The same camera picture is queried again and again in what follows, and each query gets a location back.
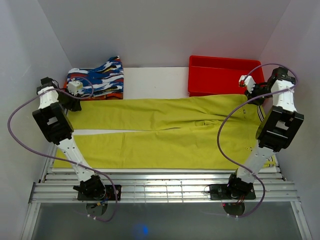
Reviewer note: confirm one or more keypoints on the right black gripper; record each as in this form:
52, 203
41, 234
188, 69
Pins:
251, 95

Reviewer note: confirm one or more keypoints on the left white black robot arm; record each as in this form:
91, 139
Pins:
56, 128

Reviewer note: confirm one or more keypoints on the folded multicolour patterned trousers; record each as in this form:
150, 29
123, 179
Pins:
107, 80

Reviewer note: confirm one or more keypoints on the yellow-green trousers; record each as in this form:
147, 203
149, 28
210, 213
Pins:
215, 132

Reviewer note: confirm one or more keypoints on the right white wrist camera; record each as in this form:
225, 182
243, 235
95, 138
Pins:
247, 81

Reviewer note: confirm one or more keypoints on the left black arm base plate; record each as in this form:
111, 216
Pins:
109, 194

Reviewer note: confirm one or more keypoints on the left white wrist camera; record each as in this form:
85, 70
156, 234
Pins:
74, 87

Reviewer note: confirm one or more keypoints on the red plastic tray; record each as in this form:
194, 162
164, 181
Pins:
209, 75

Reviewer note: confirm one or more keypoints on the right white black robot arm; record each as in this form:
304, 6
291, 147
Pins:
275, 132

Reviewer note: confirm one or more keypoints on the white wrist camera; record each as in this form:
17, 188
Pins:
74, 87
247, 81

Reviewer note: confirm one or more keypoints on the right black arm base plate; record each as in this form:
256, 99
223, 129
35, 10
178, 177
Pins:
225, 192

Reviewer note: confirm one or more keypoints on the aluminium rail frame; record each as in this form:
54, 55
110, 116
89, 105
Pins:
150, 186

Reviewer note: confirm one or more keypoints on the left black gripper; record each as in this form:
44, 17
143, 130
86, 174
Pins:
74, 106

